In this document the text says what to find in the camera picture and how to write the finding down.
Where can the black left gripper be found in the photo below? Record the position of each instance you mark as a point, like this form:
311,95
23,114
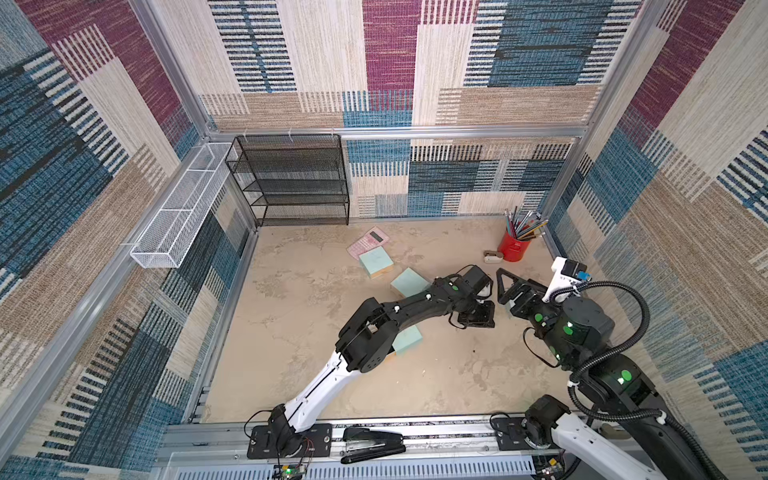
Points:
490,322

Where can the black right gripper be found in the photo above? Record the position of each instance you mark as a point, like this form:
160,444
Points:
527,294

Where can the mint jewelry box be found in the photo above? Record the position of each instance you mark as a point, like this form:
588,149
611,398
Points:
407,339
409,283
376,262

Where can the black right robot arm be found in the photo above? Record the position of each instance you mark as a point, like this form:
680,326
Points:
604,384

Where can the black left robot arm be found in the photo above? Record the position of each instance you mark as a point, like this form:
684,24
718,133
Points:
367,339

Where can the red pencil cup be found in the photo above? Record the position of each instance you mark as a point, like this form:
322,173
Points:
513,249

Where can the pink calculator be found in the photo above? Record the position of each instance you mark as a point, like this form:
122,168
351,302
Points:
372,239

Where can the black stapler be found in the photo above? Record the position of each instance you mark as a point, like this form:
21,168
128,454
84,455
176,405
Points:
363,444

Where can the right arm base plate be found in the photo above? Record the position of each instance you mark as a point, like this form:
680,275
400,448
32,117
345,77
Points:
520,433

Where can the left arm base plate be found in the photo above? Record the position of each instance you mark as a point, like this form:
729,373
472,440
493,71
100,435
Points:
271,442

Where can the black wire shelf rack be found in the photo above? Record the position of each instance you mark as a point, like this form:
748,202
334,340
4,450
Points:
292,180

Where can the white mesh wall basket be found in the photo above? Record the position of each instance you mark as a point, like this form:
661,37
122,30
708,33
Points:
168,238

